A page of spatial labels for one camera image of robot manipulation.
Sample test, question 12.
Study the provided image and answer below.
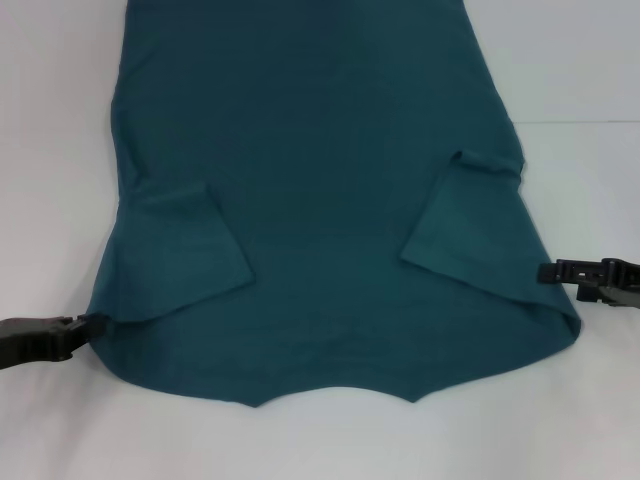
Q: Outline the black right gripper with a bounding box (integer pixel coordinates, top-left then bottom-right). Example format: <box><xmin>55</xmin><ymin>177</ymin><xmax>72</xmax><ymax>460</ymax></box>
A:
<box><xmin>536</xmin><ymin>256</ymin><xmax>640</xmax><ymax>308</ymax></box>

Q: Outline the blue teal shirt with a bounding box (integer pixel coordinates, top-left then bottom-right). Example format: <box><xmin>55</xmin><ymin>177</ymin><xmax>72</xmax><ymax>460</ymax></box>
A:
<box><xmin>84</xmin><ymin>0</ymin><xmax>585</xmax><ymax>409</ymax></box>

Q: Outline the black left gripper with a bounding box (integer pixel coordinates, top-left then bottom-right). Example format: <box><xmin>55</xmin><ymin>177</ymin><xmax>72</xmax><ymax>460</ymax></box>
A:
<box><xmin>0</xmin><ymin>313</ymin><xmax>109</xmax><ymax>372</ymax></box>

